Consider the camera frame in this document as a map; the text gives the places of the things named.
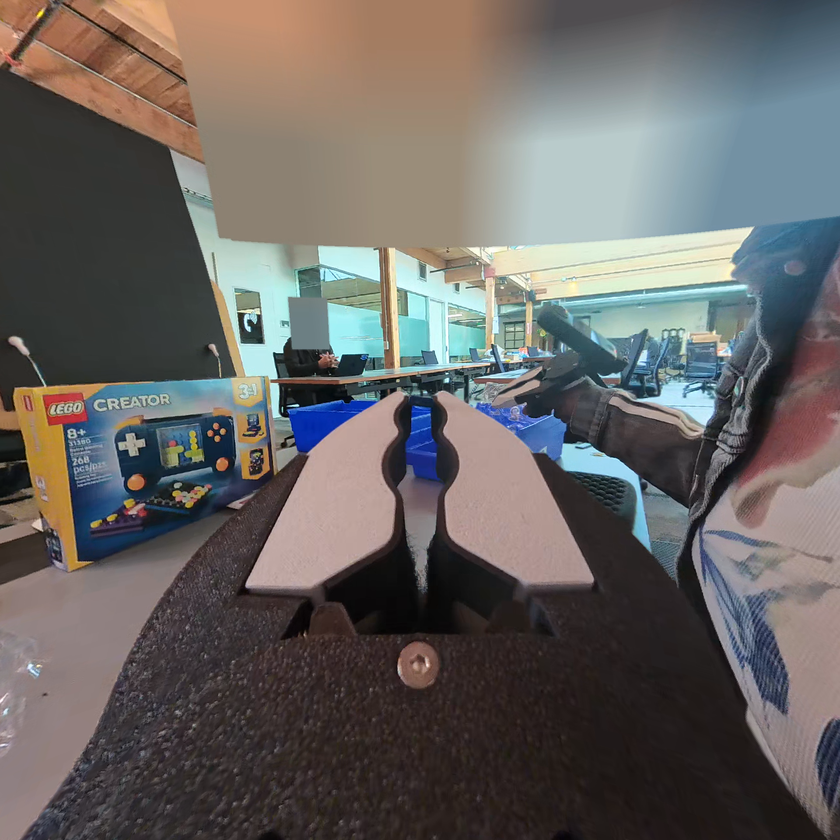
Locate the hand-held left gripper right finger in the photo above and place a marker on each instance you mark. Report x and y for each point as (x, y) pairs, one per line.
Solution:
(505, 512)

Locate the white blue-printed shirt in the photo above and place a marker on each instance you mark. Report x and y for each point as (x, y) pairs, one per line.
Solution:
(774, 590)

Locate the black office chair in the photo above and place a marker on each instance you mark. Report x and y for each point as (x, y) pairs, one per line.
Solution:
(701, 367)
(640, 364)

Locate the person's right hand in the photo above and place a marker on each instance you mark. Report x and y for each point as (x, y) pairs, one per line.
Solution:
(568, 407)

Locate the crumpled clear plastic bag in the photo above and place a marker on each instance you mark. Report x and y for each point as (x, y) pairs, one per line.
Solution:
(502, 403)

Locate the wooden support post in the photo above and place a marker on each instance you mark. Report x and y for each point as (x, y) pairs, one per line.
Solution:
(388, 308)

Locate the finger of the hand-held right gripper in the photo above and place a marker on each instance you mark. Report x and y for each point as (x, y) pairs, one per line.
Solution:
(522, 390)

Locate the black laptop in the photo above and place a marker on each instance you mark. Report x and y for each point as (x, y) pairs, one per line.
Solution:
(348, 365)

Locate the small black cushioned pad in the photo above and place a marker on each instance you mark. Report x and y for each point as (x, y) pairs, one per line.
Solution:
(604, 492)

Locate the black acoustic wall panel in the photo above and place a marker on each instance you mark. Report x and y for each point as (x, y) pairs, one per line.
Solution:
(98, 262)

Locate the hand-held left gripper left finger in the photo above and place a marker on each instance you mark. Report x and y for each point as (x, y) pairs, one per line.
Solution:
(334, 512)

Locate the blue and yellow toy box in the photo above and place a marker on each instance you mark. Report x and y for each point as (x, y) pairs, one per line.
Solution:
(151, 459)

